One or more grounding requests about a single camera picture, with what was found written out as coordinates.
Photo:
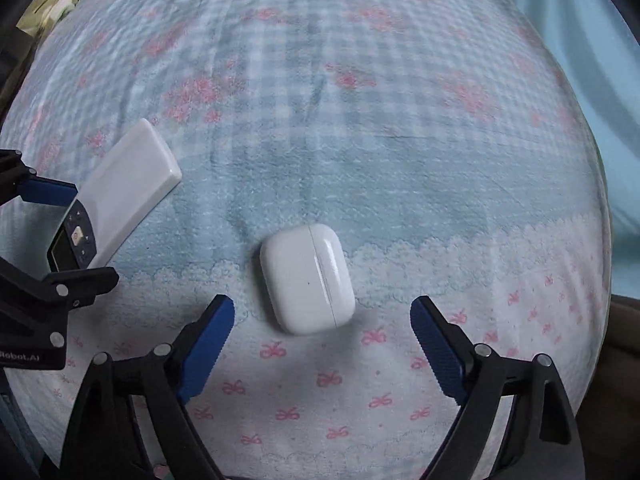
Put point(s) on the light blue hanging cloth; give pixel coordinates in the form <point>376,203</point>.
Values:
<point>590,85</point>

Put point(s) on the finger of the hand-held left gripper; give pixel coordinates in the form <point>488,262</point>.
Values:
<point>75,282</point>
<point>47,193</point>

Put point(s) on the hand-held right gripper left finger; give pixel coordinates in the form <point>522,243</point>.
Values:
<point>207,345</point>

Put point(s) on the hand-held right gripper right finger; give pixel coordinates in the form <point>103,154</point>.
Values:
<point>437,347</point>

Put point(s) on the white earbuds case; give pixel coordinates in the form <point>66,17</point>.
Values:
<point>305,280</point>

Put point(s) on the white handheld digital device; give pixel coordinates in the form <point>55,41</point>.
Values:
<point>130,175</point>

